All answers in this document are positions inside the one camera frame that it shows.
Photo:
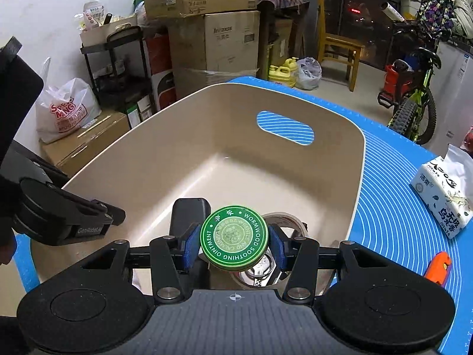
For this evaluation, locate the beige plastic storage bin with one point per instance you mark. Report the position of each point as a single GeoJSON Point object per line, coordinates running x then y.
{"type": "Point", "coordinates": [184, 148]}

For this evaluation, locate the blue silicone baking mat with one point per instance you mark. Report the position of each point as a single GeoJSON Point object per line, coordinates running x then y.
{"type": "Point", "coordinates": [388, 210]}

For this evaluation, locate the white floral tissue pack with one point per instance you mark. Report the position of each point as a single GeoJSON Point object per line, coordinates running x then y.
{"type": "Point", "coordinates": [443, 196]}

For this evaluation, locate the key bunch with white fob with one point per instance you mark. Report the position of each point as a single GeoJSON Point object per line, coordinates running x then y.
{"type": "Point", "coordinates": [258, 271]}

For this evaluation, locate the white red shopping bag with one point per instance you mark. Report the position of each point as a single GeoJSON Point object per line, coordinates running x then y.
{"type": "Point", "coordinates": [66, 111]}

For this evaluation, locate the clear tape roll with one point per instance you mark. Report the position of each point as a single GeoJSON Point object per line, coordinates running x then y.
{"type": "Point", "coordinates": [292, 222]}

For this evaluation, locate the orange purple toy knife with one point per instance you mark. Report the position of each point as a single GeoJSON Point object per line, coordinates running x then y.
{"type": "Point", "coordinates": [438, 266]}

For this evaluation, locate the low brown cardboard box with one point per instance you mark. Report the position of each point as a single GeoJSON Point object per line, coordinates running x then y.
{"type": "Point", "coordinates": [92, 140]}

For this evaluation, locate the floral bag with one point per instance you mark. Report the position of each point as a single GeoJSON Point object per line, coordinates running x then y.
{"type": "Point", "coordinates": [438, 11]}

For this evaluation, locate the red white appliance box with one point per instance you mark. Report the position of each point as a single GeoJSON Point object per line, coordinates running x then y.
{"type": "Point", "coordinates": [162, 85]}

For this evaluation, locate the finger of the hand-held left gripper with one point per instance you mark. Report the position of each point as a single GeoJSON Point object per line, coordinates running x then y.
{"type": "Point", "coordinates": [111, 212]}

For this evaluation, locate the green black bicycle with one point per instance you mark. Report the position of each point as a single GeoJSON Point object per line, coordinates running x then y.
{"type": "Point", "coordinates": [410, 118]}

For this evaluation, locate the black metal rack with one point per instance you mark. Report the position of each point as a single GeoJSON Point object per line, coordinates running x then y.
{"type": "Point", "coordinates": [96, 47]}

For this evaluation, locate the clear plastic bag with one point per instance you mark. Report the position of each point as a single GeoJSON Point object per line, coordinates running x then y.
{"type": "Point", "coordinates": [308, 74]}

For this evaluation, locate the large plain cardboard box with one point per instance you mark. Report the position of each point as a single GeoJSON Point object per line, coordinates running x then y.
{"type": "Point", "coordinates": [221, 40]}

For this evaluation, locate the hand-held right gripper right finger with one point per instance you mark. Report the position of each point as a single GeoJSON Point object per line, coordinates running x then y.
{"type": "Point", "coordinates": [278, 246]}

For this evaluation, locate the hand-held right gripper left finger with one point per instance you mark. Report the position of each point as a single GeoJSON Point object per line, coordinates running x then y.
{"type": "Point", "coordinates": [189, 246]}

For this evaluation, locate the wooden chair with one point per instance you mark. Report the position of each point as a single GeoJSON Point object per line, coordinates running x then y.
{"type": "Point", "coordinates": [342, 42]}

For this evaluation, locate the green round ointment tin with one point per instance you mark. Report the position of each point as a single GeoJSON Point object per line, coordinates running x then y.
{"type": "Point", "coordinates": [232, 236]}

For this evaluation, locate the white appliance carton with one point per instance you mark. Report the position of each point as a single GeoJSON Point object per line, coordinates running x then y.
{"type": "Point", "coordinates": [456, 92]}

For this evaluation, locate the taped cardboard box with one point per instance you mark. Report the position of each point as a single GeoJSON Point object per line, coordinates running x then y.
{"type": "Point", "coordinates": [207, 81]}

